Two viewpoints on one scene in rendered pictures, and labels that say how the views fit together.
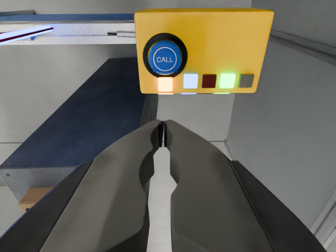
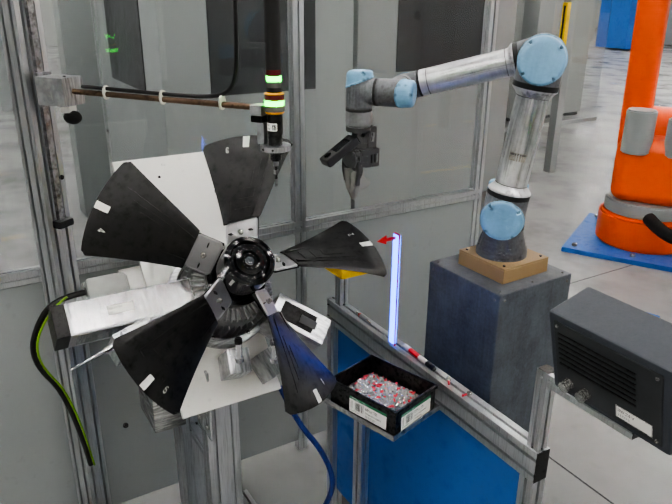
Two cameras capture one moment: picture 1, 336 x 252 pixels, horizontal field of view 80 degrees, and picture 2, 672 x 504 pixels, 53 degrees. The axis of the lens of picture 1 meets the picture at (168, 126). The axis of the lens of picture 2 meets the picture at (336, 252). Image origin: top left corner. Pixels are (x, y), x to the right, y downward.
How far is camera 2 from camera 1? 1.92 m
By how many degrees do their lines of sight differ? 56
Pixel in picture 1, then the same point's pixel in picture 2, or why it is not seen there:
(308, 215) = (403, 220)
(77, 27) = (379, 334)
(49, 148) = (476, 306)
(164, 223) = not seen: outside the picture
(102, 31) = (371, 327)
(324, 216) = (390, 211)
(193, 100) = not seen: hidden behind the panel
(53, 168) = (469, 279)
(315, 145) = not seen: hidden behind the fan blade
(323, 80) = (317, 277)
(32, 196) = (497, 273)
